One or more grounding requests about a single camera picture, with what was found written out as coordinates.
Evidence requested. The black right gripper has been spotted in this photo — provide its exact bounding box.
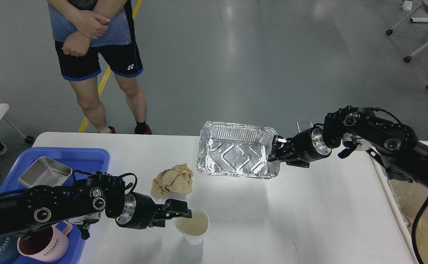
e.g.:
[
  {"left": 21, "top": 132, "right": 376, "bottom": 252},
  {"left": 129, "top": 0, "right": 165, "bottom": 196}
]
[{"left": 267, "top": 127, "right": 332, "bottom": 168}]

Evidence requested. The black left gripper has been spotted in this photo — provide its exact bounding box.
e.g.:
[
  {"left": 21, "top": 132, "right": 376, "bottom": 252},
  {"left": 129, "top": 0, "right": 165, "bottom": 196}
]
[{"left": 115, "top": 192, "right": 192, "bottom": 230}]

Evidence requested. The white paper cup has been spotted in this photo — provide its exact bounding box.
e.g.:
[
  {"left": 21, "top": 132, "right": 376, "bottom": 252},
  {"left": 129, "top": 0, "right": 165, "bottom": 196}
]
[{"left": 174, "top": 208, "right": 210, "bottom": 245}]

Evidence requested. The brown paper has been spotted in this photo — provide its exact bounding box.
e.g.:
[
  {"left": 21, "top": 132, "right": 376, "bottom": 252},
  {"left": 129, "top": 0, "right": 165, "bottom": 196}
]
[{"left": 152, "top": 163, "right": 193, "bottom": 195}]

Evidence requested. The aluminium foil tray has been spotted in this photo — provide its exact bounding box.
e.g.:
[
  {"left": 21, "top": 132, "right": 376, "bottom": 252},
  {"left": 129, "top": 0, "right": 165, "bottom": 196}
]
[{"left": 197, "top": 121, "right": 280, "bottom": 179}]

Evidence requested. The pink home mug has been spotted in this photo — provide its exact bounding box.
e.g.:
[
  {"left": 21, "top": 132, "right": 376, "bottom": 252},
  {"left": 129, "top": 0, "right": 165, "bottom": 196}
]
[{"left": 17, "top": 221, "right": 73, "bottom": 263}]

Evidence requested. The square stainless steel tin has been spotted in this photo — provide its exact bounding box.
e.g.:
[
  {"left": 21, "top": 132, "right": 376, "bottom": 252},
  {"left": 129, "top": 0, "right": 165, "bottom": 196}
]
[{"left": 18, "top": 157, "right": 72, "bottom": 188}]

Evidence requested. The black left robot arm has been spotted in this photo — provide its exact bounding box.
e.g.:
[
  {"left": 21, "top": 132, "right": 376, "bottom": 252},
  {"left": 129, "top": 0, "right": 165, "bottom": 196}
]
[{"left": 0, "top": 172, "right": 192, "bottom": 239}]

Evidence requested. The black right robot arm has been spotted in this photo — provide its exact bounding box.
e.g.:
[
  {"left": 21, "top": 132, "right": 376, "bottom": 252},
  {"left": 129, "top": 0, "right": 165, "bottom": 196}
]
[{"left": 267, "top": 105, "right": 428, "bottom": 264}]

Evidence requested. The blue plastic tray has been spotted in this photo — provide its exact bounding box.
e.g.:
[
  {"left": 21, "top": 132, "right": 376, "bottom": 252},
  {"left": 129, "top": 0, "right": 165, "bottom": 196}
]
[{"left": 0, "top": 147, "right": 110, "bottom": 264}]

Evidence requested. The beige plastic bin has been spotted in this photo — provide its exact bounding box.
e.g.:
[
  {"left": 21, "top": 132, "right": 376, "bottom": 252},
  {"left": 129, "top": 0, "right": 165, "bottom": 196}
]
[{"left": 371, "top": 160, "right": 428, "bottom": 264}]

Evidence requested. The white wheeled chair base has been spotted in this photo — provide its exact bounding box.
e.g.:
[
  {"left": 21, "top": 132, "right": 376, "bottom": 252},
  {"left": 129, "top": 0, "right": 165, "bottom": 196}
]
[{"left": 385, "top": 0, "right": 428, "bottom": 91}]

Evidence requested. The person in patterned shirt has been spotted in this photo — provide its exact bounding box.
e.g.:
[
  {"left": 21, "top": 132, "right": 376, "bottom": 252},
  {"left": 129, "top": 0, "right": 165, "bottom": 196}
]
[{"left": 48, "top": 0, "right": 152, "bottom": 134}]

